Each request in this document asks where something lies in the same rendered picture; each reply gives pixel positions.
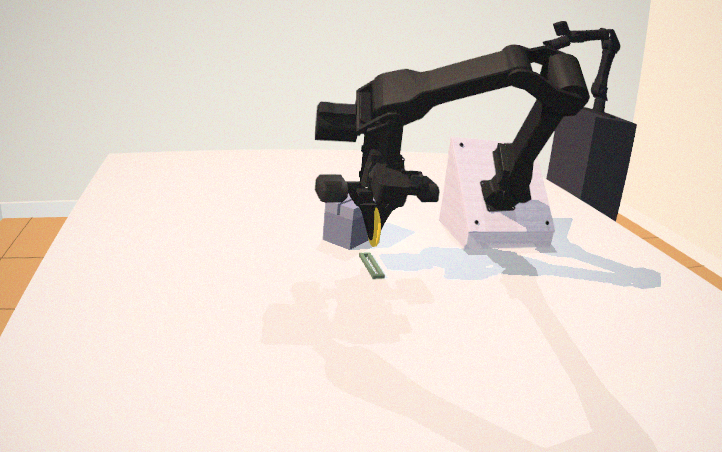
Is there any gold coin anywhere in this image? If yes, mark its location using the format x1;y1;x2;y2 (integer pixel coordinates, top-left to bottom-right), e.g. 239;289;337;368
368;207;381;247

